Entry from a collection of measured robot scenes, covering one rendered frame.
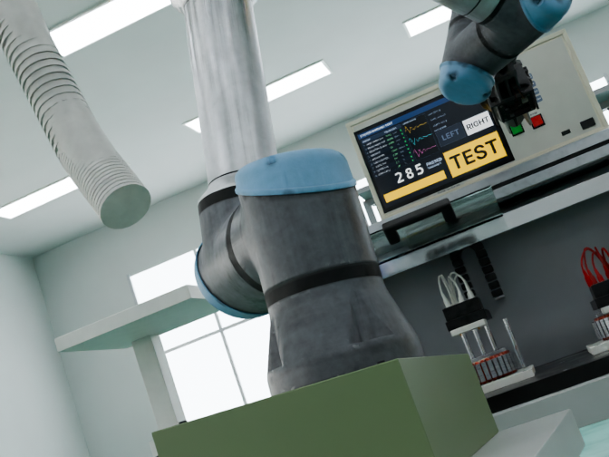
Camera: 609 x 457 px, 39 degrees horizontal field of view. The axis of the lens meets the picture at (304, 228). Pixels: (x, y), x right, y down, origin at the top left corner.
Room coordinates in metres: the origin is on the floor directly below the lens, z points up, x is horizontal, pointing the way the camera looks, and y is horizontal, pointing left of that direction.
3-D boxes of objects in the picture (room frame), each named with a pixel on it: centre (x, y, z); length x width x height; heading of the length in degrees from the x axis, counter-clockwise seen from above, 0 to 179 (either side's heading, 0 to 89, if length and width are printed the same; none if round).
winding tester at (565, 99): (1.71, -0.40, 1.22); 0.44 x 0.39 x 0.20; 78
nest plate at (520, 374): (1.43, -0.20, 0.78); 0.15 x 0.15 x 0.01; 78
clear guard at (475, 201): (1.43, -0.20, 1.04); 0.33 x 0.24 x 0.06; 168
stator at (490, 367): (1.43, -0.20, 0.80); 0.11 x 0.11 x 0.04
